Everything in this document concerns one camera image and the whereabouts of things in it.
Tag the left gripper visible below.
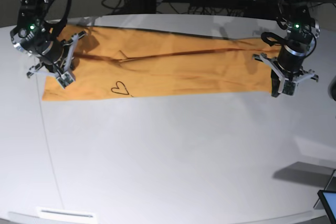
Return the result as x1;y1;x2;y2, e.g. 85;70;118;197
253;45;319;97

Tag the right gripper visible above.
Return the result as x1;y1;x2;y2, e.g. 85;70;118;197
26;31;87;89

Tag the yellow T-shirt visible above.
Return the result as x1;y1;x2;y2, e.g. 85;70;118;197
43;25;279;101

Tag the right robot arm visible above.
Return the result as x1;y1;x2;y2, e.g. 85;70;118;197
10;0;87;88

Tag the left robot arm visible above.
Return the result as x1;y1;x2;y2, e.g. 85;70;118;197
253;0;320;98

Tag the dark round object at edge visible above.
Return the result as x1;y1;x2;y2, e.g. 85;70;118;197
328;77;336;101

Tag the tablet screen on stand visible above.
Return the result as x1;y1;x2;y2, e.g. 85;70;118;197
314;169;335;224

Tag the white label strip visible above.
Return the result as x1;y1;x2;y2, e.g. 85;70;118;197
36;207;96;218

